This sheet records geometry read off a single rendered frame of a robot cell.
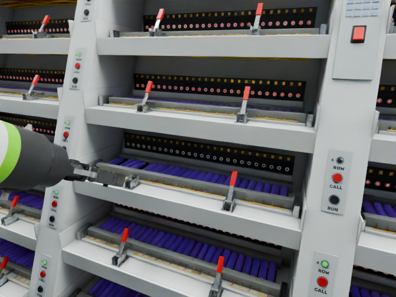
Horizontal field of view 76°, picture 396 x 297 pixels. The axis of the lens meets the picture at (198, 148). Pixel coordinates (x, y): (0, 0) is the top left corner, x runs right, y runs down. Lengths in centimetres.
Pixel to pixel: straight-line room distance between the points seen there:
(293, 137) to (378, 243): 25
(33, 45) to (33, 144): 63
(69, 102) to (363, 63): 74
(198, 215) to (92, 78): 49
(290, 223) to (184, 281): 29
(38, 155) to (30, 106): 55
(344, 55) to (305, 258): 41
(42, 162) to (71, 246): 46
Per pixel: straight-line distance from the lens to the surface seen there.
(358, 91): 59
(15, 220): 105
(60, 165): 47
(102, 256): 79
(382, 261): 61
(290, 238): 58
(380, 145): 59
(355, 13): 64
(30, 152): 42
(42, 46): 100
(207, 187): 66
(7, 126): 42
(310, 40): 62
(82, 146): 81
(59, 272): 89
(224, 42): 65
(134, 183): 70
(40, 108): 93
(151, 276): 71
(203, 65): 87
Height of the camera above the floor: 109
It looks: 1 degrees up
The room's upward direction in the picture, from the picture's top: 9 degrees clockwise
